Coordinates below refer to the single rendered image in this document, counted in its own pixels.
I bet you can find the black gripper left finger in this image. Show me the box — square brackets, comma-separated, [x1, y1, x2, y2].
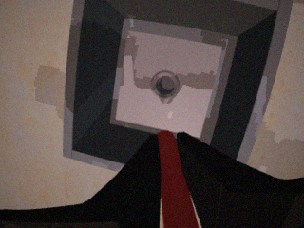
[0, 134, 161, 228]

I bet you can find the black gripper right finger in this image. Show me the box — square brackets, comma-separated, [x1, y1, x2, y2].
[178, 132, 304, 228]

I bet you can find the red peg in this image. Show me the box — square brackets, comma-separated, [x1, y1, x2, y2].
[157, 130, 199, 228]

